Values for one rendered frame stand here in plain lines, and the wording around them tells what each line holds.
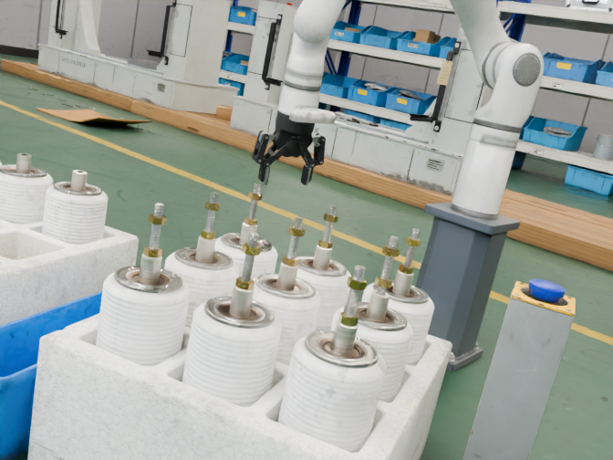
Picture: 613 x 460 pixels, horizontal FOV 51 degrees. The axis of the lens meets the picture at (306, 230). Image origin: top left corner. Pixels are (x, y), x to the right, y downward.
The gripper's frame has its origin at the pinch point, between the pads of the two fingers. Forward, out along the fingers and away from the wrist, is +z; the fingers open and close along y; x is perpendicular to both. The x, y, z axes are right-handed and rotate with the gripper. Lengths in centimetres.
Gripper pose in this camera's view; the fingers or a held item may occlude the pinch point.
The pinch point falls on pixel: (284, 181)
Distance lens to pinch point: 130.2
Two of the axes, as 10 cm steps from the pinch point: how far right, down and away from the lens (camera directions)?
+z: -1.8, 9.0, 3.9
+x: 4.5, 4.3, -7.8
